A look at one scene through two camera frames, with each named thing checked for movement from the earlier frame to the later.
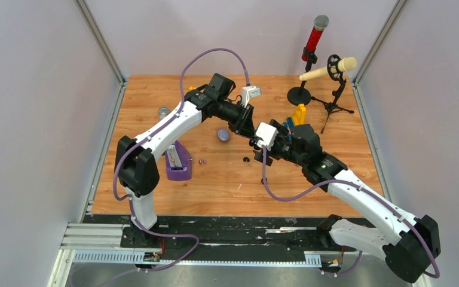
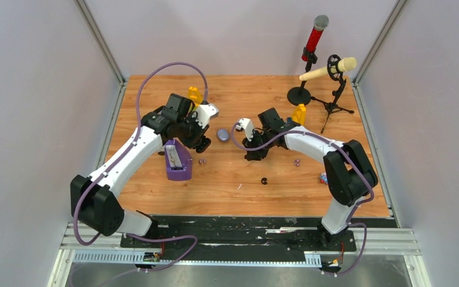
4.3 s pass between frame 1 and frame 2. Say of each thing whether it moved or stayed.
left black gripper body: moved
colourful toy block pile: stayed
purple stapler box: stayed
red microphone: stayed
